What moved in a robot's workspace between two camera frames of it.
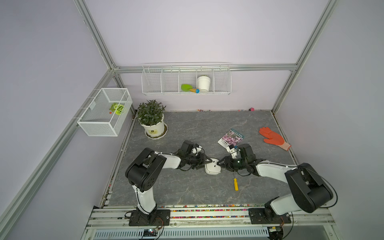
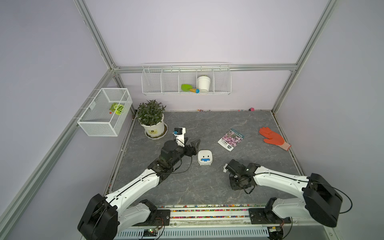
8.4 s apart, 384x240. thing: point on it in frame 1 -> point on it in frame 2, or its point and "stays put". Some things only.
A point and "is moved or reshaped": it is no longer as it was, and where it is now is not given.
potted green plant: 151,116 stays put
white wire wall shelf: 186,78 stays put
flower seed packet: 231,137 stays put
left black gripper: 201,161 -> 194,149
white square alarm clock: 212,168 is moved or reshaped
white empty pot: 203,83 stays put
